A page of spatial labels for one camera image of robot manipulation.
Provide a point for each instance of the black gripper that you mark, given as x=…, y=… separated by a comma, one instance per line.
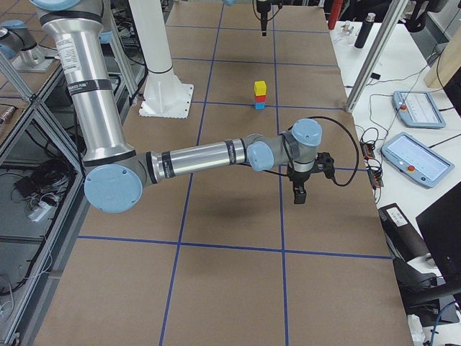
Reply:
x=299, y=178
x=263, y=16

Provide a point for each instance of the yellow wooden cube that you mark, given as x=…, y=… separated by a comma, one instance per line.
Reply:
x=260, y=88

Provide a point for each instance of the red wooden cube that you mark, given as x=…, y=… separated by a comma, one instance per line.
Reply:
x=260, y=99

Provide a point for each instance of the blue wooden cube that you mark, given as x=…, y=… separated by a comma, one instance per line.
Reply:
x=259, y=105

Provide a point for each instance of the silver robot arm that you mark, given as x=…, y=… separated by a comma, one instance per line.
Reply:
x=116, y=173

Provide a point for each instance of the orange electronics board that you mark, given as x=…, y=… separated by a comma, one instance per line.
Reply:
x=368, y=150

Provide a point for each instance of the black cylinder bottle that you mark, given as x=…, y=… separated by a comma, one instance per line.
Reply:
x=364, y=30

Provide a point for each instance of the lower teach pendant tablet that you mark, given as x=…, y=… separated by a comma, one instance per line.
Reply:
x=415, y=160

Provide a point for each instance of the teach pendant tablet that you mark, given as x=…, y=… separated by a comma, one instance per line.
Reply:
x=418, y=110
x=415, y=160

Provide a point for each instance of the upper teach pendant tablet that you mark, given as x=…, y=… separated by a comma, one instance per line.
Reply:
x=418, y=110

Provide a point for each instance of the black computer monitor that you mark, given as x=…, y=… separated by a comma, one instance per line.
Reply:
x=440, y=227

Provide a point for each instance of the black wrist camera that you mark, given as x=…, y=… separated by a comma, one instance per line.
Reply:
x=326, y=164

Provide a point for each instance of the white pedestal column base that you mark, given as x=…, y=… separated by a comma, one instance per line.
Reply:
x=164, y=95

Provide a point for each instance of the aluminium frame post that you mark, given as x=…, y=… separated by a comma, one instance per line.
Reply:
x=386, y=29

